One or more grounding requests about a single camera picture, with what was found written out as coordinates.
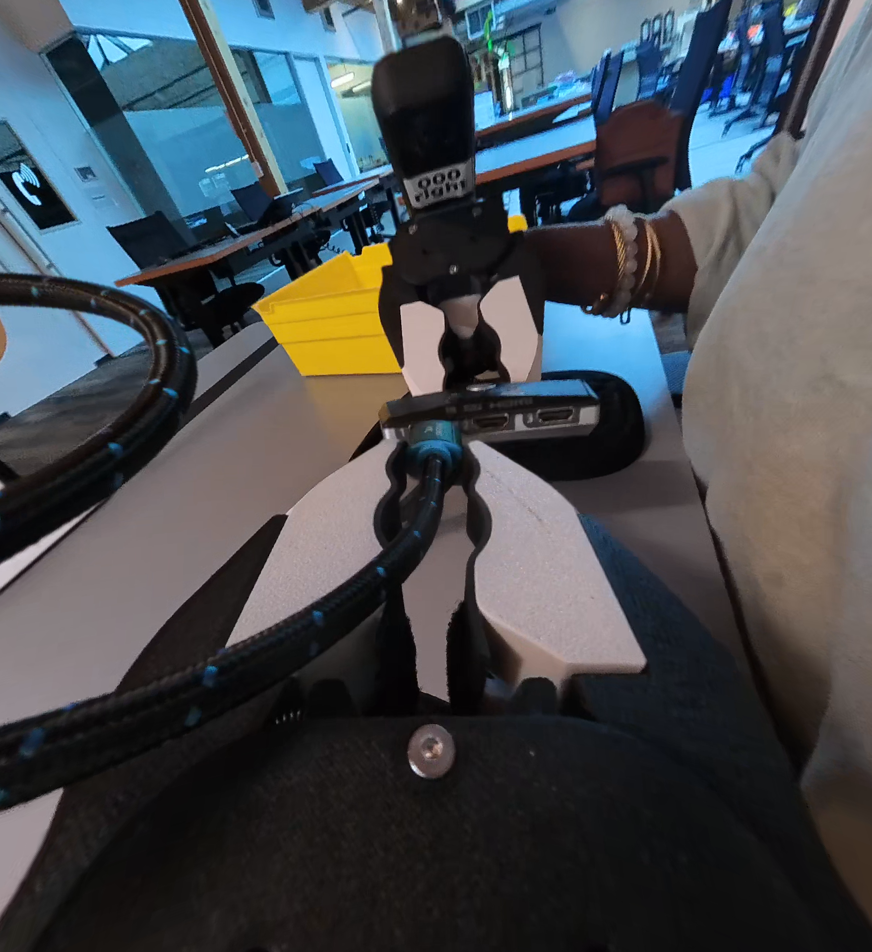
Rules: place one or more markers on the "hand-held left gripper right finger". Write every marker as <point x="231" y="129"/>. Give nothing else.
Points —
<point x="555" y="580"/>

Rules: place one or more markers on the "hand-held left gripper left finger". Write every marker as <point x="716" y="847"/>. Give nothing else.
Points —
<point x="317" y="543"/>

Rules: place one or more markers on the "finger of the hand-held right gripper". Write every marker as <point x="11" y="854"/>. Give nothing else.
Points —
<point x="521" y="327"/>
<point x="421" y="342"/>

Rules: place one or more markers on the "grey HDMI switch box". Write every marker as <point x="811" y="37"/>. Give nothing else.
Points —
<point x="503" y="405"/>

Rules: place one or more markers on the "yellow plastic bin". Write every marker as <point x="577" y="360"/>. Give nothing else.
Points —
<point x="332" y="320"/>

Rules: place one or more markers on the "person's right hand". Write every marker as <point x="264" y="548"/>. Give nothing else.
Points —
<point x="574" y="264"/>

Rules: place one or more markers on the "wood edged office desk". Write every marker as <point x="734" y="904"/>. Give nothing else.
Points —
<point x="205" y="262"/>
<point x="540" y="141"/>

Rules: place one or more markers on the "brown chair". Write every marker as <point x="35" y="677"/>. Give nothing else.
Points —
<point x="637" y="149"/>

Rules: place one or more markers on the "black office chair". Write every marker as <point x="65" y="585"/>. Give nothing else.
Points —
<point x="146" y="238"/>

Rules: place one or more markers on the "person's pale sweatshirt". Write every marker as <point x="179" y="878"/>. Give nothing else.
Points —
<point x="815" y="446"/>

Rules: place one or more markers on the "blue office chair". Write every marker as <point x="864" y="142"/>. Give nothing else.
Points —
<point x="704" y="67"/>

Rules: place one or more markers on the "black phone booth sign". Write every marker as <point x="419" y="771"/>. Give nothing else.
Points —
<point x="34" y="195"/>

